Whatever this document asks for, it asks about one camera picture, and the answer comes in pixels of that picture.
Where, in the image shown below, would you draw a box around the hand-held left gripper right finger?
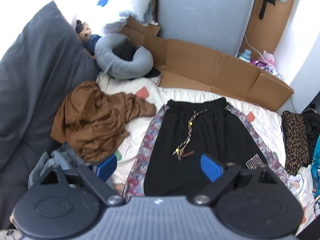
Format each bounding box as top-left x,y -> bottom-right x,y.
189,153 -> 280,205

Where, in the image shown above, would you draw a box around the white cable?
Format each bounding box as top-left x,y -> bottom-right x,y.
244,34 -> 266,58

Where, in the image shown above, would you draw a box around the white multicoloured patterned cloth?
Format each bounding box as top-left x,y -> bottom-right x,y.
150,74 -> 163,87

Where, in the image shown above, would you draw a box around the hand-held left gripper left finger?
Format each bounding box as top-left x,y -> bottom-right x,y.
40,154 -> 125,205

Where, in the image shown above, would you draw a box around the grey-blue garment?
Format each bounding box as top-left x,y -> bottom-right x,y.
28,144 -> 85,188

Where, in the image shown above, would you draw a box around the black garment pile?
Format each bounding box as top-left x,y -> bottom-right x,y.
301,109 -> 320,153

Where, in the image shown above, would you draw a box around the purple and white plastic bag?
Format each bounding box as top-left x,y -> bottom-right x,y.
250,57 -> 282,77

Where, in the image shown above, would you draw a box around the black pants with patterned stripes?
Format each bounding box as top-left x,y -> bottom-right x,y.
124,97 -> 290,198

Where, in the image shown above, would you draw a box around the detergent bottle with blue cap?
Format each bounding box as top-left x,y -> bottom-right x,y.
237,49 -> 252,62

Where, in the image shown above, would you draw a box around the teal printed cloth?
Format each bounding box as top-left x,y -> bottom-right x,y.
310,135 -> 320,218

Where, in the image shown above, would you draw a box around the pink spray bottle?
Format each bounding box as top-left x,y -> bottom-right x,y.
261,51 -> 275,64

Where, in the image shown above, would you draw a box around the black cloth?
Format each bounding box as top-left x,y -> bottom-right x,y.
112,44 -> 162,79

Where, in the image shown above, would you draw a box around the brown teddy bear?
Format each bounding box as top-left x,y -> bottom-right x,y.
75,19 -> 102,53

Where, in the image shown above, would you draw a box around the upright cardboard sheet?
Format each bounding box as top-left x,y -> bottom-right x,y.
244,0 -> 299,55

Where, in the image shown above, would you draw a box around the grey plastic-wrapped mattress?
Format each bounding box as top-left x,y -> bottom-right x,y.
157,0 -> 260,57

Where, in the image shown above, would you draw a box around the grey neck pillow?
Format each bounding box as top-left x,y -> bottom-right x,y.
94,34 -> 154,80

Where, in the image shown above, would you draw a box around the leopard print garment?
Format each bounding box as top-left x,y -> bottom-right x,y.
281,111 -> 313,176

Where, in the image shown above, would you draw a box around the brown garment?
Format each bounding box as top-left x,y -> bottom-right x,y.
50,81 -> 157,163

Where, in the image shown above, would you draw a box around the cream bear printed blanket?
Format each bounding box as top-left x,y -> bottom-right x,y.
96,74 -> 315,228

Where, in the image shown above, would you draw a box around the dark grey pillow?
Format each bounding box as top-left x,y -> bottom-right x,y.
0,0 -> 100,230

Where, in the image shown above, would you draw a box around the flattened cardboard box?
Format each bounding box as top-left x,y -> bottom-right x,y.
121,15 -> 294,112

